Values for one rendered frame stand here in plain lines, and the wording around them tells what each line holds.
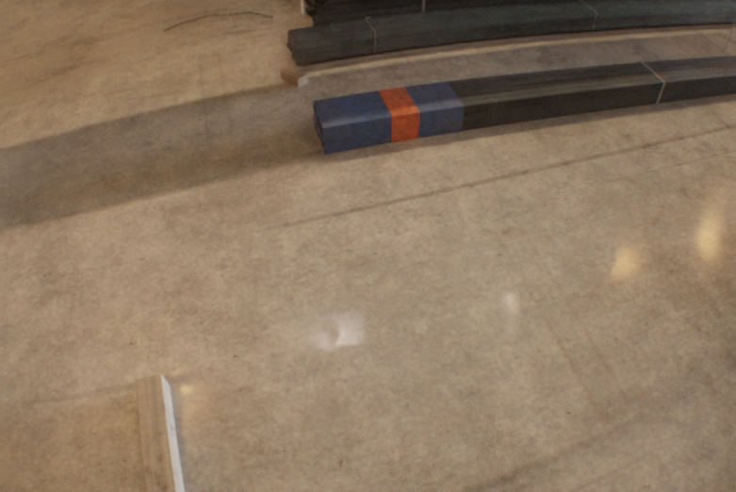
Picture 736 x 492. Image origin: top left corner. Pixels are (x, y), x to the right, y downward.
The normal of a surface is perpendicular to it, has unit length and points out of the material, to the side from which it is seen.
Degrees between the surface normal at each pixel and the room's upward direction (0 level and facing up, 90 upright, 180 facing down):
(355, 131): 90
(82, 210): 0
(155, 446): 0
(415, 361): 0
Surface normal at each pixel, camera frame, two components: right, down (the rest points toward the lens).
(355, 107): 0.00, -0.70
